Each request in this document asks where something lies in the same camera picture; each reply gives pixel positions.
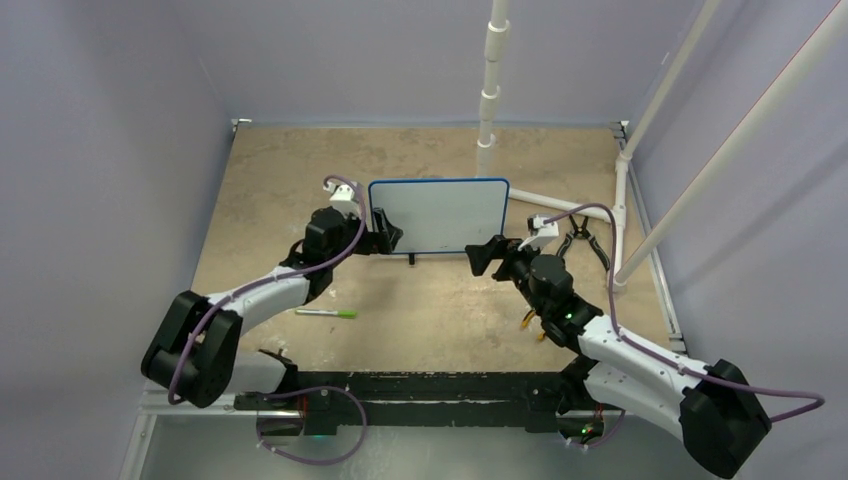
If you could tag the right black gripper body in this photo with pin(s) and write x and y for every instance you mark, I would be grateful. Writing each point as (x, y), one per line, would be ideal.
(518, 262)

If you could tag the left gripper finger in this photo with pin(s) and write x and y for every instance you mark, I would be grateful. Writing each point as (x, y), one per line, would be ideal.
(385, 242)
(380, 222)

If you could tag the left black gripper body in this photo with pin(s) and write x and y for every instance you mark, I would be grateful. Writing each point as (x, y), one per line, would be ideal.
(351, 225)

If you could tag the blue framed whiteboard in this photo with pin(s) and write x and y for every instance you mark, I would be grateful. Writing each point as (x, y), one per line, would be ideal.
(441, 215)

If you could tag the white green whiteboard marker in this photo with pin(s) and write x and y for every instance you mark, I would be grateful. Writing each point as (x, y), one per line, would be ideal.
(344, 314)

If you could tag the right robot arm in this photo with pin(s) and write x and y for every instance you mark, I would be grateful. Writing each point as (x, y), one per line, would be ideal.
(708, 408)

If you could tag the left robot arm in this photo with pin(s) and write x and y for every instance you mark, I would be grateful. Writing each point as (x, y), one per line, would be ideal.
(194, 353)

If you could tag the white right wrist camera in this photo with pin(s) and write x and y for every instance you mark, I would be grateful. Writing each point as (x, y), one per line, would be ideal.
(541, 233)

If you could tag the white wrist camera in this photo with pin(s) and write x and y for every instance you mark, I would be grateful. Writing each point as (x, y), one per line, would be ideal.
(344, 197)
(541, 233)

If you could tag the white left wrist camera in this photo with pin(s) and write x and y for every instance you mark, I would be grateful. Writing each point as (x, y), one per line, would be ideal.
(344, 197)

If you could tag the black handled pliers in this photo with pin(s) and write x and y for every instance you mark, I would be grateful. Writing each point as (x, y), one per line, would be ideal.
(580, 231)

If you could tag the yellow handled pliers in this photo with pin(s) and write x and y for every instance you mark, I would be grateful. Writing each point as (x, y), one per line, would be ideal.
(525, 322)

